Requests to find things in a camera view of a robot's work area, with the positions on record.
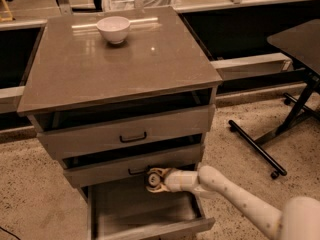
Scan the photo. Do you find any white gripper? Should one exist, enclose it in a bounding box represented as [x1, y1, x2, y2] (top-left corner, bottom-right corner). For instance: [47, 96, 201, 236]
[146, 168, 182, 193]

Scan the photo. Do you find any dark pepsi can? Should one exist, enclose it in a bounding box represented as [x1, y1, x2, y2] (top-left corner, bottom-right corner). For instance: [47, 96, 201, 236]
[146, 172, 161, 188]

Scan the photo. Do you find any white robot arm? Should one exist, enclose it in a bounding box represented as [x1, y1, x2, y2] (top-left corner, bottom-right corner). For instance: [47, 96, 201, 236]
[146, 166, 320, 240]

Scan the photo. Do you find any open bottom grey drawer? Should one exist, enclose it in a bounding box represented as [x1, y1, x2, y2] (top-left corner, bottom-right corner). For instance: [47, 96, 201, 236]
[88, 174, 215, 240]

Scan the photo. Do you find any middle grey drawer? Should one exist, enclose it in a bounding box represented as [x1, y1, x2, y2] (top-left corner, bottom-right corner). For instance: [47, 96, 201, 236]
[64, 144, 203, 188]

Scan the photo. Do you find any grey drawer cabinet with countertop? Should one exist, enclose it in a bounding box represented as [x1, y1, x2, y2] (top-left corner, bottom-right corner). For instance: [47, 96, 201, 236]
[17, 6, 223, 240]

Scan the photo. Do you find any top grey drawer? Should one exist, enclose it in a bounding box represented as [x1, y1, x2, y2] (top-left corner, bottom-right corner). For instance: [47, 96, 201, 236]
[37, 105, 215, 160]

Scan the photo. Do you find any white ceramic bowl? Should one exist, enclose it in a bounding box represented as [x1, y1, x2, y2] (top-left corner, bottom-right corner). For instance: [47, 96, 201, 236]
[96, 16, 131, 44]

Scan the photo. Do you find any black rolling side table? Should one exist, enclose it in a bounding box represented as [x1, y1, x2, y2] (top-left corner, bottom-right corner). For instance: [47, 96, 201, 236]
[229, 19, 320, 179]

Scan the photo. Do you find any yellow object at left edge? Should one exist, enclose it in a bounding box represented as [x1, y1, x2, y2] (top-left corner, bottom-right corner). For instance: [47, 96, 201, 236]
[0, 0, 14, 22]

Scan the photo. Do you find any black middle drawer handle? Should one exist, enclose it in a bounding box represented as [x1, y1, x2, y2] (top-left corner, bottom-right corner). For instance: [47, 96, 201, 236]
[128, 165, 150, 176]

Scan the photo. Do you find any black drawer handle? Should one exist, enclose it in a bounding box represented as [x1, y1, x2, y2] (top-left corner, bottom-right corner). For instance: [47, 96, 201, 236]
[119, 131, 147, 143]
[128, 165, 150, 176]

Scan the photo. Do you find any black top drawer handle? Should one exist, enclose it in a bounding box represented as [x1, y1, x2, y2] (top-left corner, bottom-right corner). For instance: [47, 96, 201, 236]
[119, 131, 147, 143]

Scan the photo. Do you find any black cable on floor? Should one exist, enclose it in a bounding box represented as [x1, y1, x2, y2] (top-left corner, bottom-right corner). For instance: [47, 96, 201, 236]
[0, 225, 22, 240]

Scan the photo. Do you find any wire mesh basket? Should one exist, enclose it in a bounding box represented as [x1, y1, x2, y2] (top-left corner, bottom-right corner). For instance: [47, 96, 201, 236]
[102, 0, 179, 11]

